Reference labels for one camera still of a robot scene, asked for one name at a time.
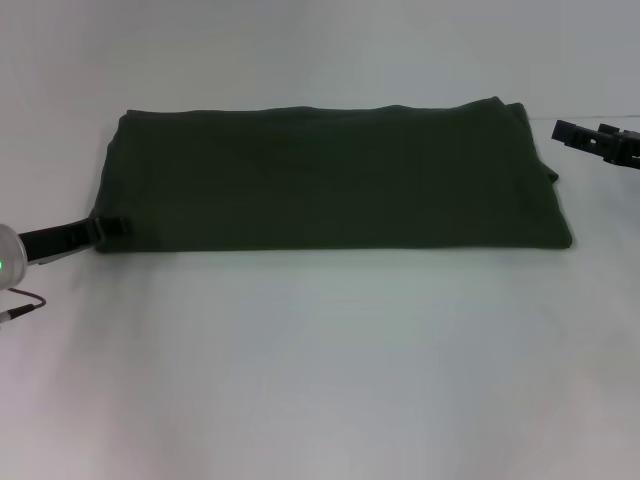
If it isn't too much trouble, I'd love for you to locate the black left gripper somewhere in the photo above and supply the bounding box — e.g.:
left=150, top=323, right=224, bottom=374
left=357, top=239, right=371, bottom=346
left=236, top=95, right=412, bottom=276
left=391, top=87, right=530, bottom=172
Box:
left=17, top=215, right=136, bottom=267

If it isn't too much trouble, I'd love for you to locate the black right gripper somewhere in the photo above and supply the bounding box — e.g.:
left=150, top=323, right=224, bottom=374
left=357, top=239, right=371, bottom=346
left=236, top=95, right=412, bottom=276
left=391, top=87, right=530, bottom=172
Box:
left=551, top=119, right=640, bottom=172

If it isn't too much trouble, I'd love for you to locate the left arm silver cable connector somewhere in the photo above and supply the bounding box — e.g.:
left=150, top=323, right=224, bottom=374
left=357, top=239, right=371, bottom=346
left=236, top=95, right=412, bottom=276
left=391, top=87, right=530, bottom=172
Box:
left=0, top=288, right=48, bottom=329

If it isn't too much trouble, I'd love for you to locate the dark green shirt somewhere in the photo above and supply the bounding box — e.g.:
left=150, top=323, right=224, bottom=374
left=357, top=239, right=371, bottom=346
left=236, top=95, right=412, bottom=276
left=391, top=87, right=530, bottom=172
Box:
left=92, top=95, right=574, bottom=254

